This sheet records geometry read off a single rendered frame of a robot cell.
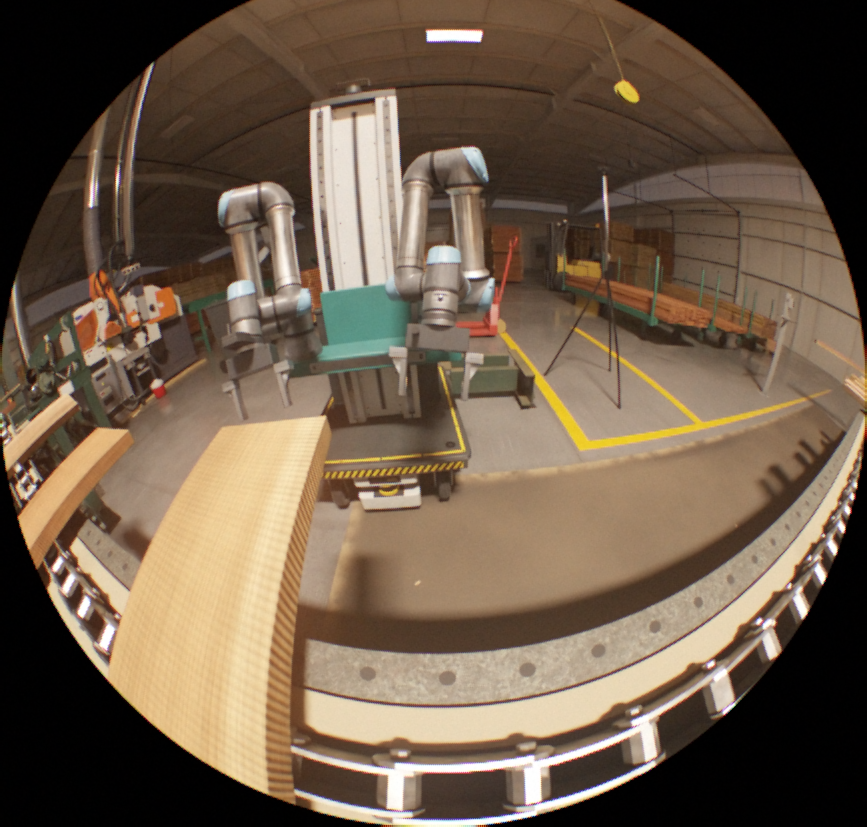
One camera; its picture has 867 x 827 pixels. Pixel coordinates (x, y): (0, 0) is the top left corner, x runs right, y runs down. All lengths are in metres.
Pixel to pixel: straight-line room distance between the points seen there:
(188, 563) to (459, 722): 0.20
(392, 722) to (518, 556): 1.02
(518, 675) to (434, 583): 0.92
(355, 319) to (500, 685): 1.07
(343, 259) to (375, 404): 0.66
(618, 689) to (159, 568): 0.33
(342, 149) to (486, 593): 1.75
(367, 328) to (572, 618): 1.31
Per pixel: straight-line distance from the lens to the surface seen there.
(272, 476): 0.25
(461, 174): 0.84
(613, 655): 0.23
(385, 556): 1.18
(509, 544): 1.19
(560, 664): 0.21
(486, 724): 0.21
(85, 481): 0.56
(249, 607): 0.19
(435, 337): 0.57
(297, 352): 1.01
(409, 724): 0.21
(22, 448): 1.14
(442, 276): 0.59
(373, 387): 1.26
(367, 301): 1.06
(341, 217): 1.17
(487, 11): 8.23
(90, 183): 5.90
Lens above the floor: 1.02
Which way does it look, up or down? 28 degrees down
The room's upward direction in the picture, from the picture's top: 4 degrees counter-clockwise
